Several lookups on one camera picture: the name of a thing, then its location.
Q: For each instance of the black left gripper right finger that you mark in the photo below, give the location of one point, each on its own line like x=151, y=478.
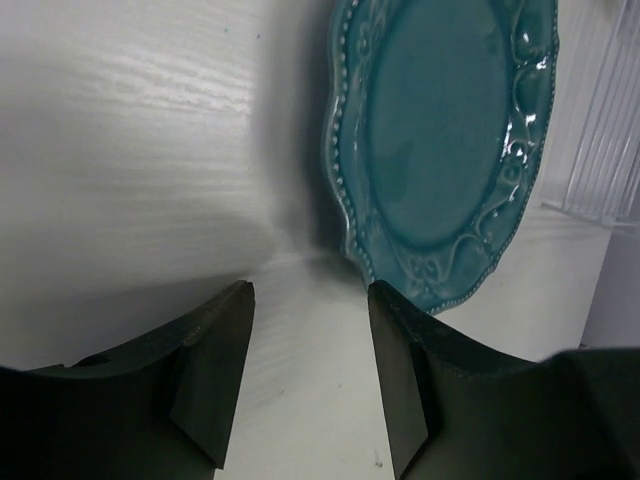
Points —
x=455, y=408

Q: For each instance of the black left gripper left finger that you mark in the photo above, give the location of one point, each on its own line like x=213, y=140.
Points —
x=160, y=406

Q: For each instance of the teal scalloped plate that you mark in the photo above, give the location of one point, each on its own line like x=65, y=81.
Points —
x=437, y=117

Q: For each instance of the clear wire dish rack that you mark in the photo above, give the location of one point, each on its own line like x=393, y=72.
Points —
x=603, y=183

